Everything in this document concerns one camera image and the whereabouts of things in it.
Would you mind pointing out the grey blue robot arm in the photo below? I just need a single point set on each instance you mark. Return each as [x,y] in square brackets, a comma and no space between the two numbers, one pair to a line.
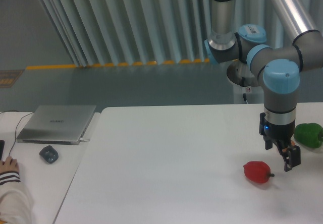
[277,71]

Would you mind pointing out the cream striped sleeve forearm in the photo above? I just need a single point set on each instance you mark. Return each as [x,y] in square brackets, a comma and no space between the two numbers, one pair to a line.
[16,201]

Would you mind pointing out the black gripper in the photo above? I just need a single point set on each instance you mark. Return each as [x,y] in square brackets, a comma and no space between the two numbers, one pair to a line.
[281,134]

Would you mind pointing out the red bell pepper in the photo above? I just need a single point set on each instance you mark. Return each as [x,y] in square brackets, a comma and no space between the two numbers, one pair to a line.
[258,172]

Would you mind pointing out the silver closed laptop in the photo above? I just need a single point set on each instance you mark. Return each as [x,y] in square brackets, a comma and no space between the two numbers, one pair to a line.
[57,124]

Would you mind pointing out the person's hand on mouse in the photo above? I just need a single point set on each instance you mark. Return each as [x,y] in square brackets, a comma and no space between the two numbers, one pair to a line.
[9,165]

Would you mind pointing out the dark blue small tray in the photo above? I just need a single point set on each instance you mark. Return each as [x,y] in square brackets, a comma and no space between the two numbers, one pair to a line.
[49,154]

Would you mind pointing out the black phone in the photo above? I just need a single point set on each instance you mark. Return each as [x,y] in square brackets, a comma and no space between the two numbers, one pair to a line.
[2,144]

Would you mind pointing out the white folding partition screen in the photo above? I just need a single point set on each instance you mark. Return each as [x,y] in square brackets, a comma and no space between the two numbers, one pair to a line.
[118,32]

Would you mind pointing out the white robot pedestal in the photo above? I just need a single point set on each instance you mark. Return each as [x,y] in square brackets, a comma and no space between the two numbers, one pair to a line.
[245,86]

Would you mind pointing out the brown egg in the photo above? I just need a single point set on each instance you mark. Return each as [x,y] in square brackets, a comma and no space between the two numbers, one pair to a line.
[292,142]

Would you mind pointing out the green bell pepper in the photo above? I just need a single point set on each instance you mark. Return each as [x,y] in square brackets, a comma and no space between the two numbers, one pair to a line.
[309,135]

